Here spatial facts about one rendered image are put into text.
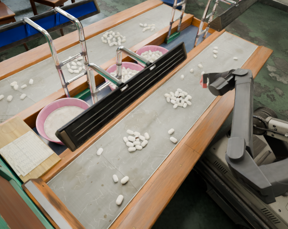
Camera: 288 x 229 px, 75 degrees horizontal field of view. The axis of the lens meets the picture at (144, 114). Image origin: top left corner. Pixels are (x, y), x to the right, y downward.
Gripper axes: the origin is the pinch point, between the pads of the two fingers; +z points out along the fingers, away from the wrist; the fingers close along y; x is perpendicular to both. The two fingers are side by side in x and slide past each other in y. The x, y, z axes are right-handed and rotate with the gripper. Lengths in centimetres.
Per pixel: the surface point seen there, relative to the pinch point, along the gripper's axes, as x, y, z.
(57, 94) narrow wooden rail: -1, -79, 18
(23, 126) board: -16, -91, 4
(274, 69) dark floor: 30, 181, 143
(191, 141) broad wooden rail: -28.9, -13.8, -5.0
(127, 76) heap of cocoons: 9, -39, 32
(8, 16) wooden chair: 92, -150, 135
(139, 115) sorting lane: -15.2, -36.2, 9.6
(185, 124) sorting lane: -21.2, -12.5, 4.6
